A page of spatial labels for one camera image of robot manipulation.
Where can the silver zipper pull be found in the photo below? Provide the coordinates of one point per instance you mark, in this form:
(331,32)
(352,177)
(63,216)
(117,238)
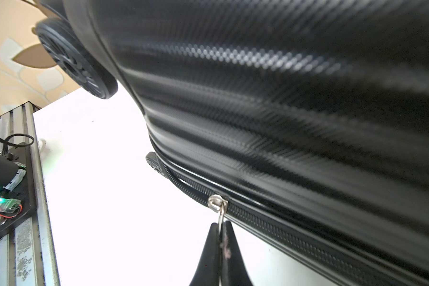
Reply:
(219,205)

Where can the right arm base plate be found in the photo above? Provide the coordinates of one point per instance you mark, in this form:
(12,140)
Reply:
(10,200)

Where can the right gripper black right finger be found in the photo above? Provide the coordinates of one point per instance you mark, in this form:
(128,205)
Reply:
(233,270)

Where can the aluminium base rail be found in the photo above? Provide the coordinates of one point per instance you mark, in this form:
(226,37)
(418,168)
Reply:
(27,255)

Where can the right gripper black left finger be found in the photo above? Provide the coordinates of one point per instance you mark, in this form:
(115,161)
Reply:
(208,268)

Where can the black hard-shell suitcase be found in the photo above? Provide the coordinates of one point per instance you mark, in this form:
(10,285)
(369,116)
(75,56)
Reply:
(309,119)

